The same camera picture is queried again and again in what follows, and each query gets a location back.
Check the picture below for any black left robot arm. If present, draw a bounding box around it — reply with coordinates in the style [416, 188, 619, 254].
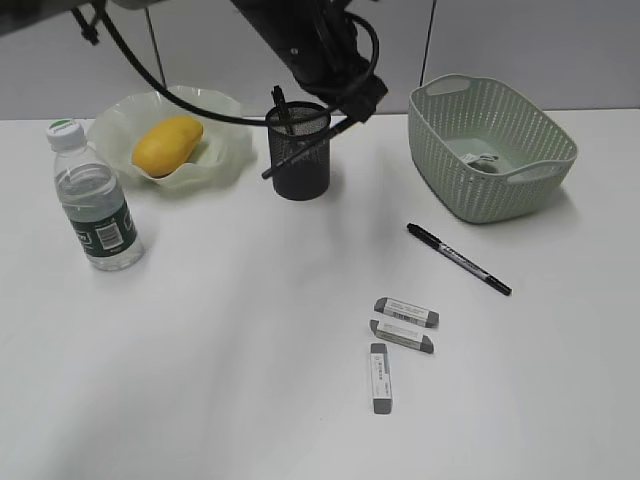
[233, 0, 388, 123]

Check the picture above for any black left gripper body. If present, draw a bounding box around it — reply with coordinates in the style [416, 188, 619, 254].
[292, 48, 388, 123]

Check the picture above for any pale green plastic basket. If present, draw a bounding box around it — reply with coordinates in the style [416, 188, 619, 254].
[408, 74, 578, 224]

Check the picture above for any grey white eraser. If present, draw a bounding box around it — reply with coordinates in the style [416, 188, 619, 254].
[374, 297, 440, 328]
[369, 319, 435, 354]
[369, 343, 393, 415]

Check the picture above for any clear water bottle green label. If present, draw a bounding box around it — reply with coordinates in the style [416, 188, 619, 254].
[46, 119, 144, 271]

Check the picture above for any grey white eraser bottom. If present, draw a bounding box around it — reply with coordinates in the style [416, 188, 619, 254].
[369, 343, 393, 415]

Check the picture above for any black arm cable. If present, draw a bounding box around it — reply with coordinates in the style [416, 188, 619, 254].
[69, 0, 381, 127]

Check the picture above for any black marker pen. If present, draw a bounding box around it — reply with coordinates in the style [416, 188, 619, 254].
[261, 117, 357, 180]
[271, 85, 294, 136]
[406, 223, 512, 296]

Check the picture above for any yellow mango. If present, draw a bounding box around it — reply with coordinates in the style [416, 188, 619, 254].
[132, 116, 204, 178]

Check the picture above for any pale green wavy glass plate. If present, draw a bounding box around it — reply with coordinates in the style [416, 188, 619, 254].
[87, 92, 255, 192]

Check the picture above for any grey white eraser top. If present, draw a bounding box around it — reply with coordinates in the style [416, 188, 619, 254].
[374, 297, 440, 328]

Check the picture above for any white waste paper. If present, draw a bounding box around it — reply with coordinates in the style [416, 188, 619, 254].
[460, 153, 499, 174]

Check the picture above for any black mesh pen holder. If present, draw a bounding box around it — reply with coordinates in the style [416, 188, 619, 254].
[267, 101, 331, 201]

